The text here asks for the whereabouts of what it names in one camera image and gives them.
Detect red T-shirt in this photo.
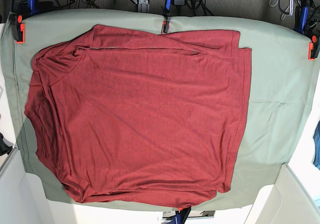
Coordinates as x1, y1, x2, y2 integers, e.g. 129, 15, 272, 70
24, 25, 252, 208

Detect bottom blue orange clamp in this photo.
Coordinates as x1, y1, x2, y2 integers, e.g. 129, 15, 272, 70
169, 207, 191, 224

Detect left orange black clamp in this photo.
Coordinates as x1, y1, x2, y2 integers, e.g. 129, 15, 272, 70
9, 14, 25, 43

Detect orange black clamp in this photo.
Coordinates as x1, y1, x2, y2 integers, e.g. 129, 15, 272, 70
9, 14, 25, 43
308, 35, 320, 60

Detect right orange black clamp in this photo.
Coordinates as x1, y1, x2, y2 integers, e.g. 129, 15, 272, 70
308, 35, 320, 60

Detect right blue clamp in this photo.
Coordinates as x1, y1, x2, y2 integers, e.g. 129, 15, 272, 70
294, 6, 309, 34

